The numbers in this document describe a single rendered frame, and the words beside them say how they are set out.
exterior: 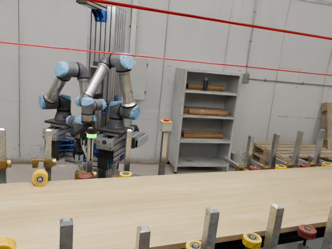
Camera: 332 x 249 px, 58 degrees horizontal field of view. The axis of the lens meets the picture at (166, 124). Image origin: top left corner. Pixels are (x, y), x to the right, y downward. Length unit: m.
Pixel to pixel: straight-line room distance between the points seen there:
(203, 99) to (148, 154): 1.25
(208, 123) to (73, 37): 2.44
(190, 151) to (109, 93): 2.62
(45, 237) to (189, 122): 3.77
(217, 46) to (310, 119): 2.29
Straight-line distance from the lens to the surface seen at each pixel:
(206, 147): 5.06
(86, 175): 1.88
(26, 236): 1.37
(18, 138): 4.71
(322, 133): 2.95
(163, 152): 2.11
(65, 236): 0.92
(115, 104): 2.43
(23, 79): 4.54
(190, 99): 4.76
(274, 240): 1.27
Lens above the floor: 1.62
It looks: 12 degrees down
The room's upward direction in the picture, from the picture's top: 6 degrees clockwise
